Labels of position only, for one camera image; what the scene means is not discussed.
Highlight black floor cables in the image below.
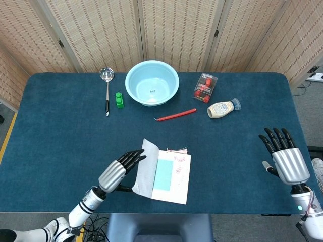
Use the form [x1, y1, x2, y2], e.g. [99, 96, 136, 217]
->
[80, 213, 109, 242]

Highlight white power strip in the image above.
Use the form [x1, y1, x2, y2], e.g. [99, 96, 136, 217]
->
[305, 72, 323, 82]

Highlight dark blue table cloth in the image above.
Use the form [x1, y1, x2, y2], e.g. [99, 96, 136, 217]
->
[0, 72, 312, 215]

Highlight teal bookmark with pink tassel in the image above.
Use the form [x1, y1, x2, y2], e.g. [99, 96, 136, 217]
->
[151, 147, 190, 200]

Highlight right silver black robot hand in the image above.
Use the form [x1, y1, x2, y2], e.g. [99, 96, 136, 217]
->
[258, 128, 311, 186]

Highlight white and orange notebook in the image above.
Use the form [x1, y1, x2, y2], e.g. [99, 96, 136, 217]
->
[131, 138, 192, 205]

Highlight red pen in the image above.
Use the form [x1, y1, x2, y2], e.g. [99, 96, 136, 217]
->
[154, 108, 197, 123]

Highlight clear box of red pieces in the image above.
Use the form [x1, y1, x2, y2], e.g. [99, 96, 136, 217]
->
[193, 72, 219, 104]

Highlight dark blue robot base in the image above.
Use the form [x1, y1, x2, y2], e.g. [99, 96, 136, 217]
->
[105, 213, 214, 242]

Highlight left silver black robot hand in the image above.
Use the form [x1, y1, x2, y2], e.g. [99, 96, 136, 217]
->
[97, 149, 147, 194]

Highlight beige squeeze bottle, blue cap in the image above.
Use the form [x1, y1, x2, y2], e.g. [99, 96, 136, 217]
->
[207, 98, 241, 119]

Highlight light blue plastic bowl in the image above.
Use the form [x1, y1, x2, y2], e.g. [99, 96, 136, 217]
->
[125, 59, 180, 107]

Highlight white shoe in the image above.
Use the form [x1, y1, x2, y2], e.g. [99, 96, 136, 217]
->
[311, 158, 323, 192]

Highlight green toy building block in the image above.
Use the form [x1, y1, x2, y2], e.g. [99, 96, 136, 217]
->
[115, 92, 125, 109]

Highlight woven folding screen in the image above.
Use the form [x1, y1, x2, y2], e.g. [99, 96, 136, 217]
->
[0, 0, 323, 109]

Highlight steel ladle with black handle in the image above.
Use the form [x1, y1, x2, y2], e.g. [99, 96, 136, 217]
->
[99, 67, 115, 117]

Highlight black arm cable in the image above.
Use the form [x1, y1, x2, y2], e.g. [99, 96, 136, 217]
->
[295, 214, 309, 236]

